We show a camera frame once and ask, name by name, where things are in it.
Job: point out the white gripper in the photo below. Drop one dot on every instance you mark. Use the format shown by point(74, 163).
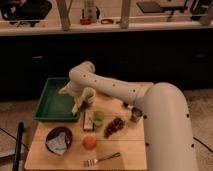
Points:
point(71, 89)

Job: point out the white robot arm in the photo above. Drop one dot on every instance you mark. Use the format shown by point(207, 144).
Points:
point(167, 125)

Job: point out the green plastic tray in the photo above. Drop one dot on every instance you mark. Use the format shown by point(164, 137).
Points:
point(53, 106)

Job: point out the white cup with green inside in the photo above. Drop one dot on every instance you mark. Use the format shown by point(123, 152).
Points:
point(89, 95)

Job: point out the brown sandwich block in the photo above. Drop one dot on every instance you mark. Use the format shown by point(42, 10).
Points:
point(87, 122)

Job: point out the bunch of dark grapes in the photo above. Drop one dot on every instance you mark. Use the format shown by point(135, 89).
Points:
point(115, 125)

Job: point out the orange fruit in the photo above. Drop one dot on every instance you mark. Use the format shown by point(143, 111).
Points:
point(89, 142)

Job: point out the dark bowl with cloth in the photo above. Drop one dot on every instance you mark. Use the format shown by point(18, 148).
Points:
point(59, 140)

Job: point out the wooden board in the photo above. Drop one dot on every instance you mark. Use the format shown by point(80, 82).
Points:
point(129, 142)

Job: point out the red object on shelf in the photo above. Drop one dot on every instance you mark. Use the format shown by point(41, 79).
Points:
point(84, 21)

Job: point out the small metal can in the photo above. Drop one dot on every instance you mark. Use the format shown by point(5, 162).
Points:
point(136, 115)

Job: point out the black pole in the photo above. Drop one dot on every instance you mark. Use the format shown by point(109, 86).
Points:
point(18, 145)

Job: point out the metal fork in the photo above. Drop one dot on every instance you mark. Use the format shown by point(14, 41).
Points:
point(92, 162)

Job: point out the black bag on shelf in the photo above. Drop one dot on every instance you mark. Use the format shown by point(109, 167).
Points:
point(29, 12)

